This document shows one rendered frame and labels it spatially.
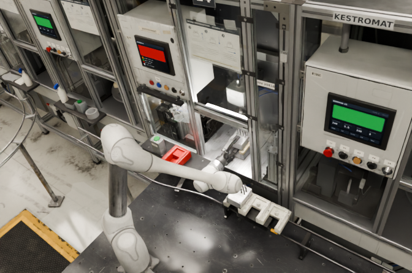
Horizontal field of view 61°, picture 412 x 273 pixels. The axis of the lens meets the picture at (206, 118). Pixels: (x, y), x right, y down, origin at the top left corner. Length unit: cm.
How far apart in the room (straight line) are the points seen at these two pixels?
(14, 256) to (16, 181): 93
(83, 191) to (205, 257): 184
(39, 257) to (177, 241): 150
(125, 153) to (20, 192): 252
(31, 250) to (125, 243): 161
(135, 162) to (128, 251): 55
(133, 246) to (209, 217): 55
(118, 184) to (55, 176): 212
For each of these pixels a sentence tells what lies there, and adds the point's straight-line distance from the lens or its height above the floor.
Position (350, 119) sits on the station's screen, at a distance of 151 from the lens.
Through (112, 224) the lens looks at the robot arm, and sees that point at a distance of 210.
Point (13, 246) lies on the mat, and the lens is 362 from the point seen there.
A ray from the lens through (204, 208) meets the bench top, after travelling 235.
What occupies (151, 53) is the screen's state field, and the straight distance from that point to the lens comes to 199.
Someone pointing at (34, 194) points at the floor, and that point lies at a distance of 394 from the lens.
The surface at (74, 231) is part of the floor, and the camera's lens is 344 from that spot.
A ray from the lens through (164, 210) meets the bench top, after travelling 240.
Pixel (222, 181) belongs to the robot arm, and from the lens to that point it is 190.
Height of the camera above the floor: 257
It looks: 40 degrees down
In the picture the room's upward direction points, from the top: 9 degrees counter-clockwise
